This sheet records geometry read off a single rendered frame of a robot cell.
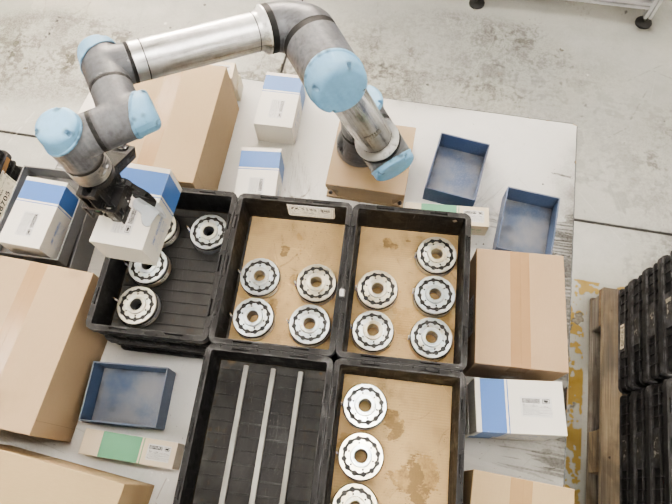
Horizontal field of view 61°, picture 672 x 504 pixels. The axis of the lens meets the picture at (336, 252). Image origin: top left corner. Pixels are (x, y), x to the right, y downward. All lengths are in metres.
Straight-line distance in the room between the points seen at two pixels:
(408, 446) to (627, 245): 1.58
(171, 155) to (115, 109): 0.61
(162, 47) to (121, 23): 2.24
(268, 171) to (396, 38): 1.55
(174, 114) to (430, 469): 1.16
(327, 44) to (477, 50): 2.00
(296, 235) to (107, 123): 0.66
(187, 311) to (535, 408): 0.88
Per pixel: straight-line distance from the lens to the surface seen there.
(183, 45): 1.15
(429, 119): 1.89
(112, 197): 1.20
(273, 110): 1.80
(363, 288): 1.43
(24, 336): 1.58
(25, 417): 1.52
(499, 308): 1.46
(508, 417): 1.39
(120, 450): 1.57
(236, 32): 1.17
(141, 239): 1.27
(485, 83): 2.94
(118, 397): 1.65
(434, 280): 1.46
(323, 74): 1.09
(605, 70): 3.15
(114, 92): 1.08
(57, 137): 1.04
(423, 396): 1.41
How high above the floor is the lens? 2.21
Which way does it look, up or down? 67 degrees down
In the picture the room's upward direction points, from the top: 5 degrees counter-clockwise
